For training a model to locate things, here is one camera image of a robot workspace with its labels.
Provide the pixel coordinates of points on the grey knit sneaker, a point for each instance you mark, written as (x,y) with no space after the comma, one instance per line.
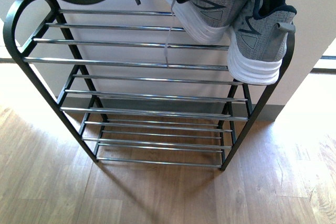
(258,38)
(206,21)

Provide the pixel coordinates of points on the black metal shoe rack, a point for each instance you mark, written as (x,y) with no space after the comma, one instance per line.
(108,105)

